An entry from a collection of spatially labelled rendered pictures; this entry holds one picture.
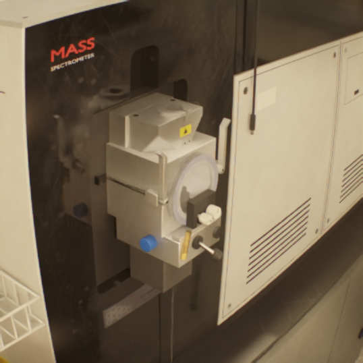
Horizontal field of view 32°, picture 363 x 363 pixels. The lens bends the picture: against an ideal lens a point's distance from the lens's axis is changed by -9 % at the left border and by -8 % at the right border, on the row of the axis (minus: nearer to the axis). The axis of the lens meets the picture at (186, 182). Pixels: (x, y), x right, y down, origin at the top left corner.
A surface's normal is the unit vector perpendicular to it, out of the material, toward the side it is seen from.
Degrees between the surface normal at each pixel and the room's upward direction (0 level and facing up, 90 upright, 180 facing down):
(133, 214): 90
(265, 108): 90
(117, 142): 90
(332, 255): 0
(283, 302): 0
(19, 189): 90
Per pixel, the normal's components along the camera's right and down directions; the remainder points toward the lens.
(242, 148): 0.79, 0.30
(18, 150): -0.61, 0.35
